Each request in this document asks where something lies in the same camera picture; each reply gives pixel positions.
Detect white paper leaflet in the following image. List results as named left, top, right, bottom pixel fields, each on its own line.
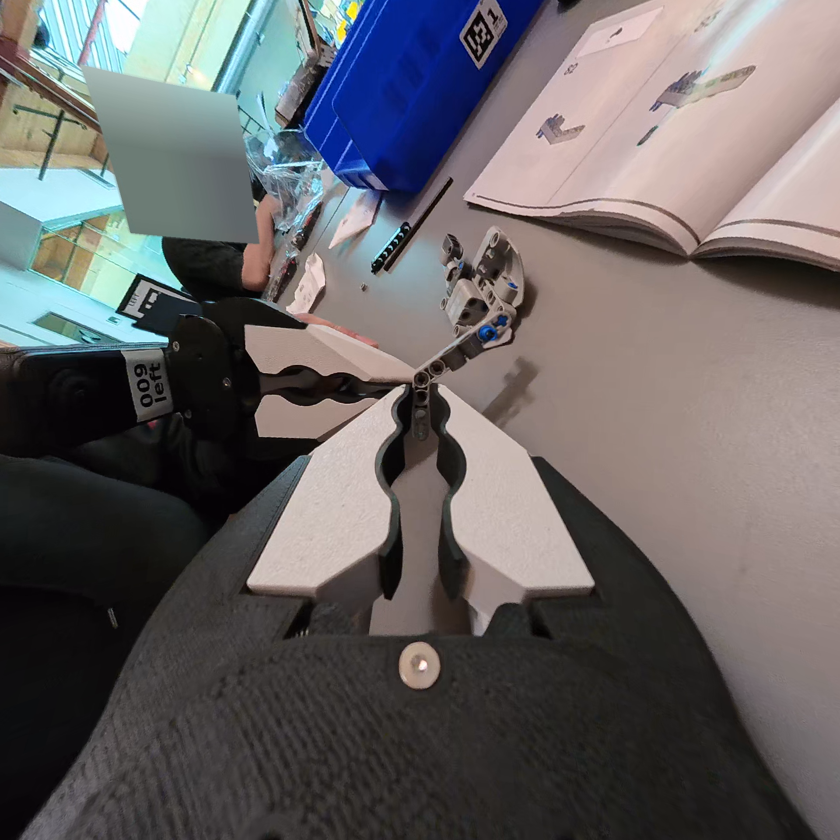
left=328, top=196, right=383, bottom=250

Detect clear plastic bags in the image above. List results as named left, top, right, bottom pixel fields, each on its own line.
left=244, top=121, right=327, bottom=232

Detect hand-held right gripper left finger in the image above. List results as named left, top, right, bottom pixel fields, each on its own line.
left=246, top=385, right=409, bottom=601

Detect crumpled white paper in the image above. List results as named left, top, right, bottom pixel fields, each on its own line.
left=289, top=252, right=327, bottom=315

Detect black labelled board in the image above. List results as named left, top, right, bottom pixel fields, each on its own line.
left=117, top=274, right=206, bottom=324

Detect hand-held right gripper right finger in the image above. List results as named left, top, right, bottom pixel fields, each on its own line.
left=433, top=385, right=597, bottom=636

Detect black holed brick beam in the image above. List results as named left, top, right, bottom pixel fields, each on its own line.
left=371, top=222, right=412, bottom=275

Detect grey desk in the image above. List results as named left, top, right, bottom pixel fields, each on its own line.
left=262, top=0, right=840, bottom=840

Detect grey bent brick beam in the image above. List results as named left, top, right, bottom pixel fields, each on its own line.
left=412, top=312, right=515, bottom=442

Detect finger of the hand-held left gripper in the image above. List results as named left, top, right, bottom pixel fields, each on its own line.
left=246, top=323, right=422, bottom=395
left=255, top=387, right=398, bottom=442

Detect blue plastic bin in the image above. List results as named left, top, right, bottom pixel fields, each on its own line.
left=303, top=0, right=547, bottom=193

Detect grey brick assembly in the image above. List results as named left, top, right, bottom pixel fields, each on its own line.
left=438, top=226, right=526, bottom=342

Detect person's left hand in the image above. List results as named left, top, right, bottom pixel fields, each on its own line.
left=295, top=314, right=380, bottom=350

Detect black red brick parts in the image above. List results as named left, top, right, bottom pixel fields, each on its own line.
left=268, top=200, right=324, bottom=298

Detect open instruction booklet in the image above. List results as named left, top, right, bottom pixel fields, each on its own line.
left=463, top=0, right=840, bottom=272

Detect long black axle rod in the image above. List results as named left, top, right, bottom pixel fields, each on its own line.
left=382, top=176, right=455, bottom=274

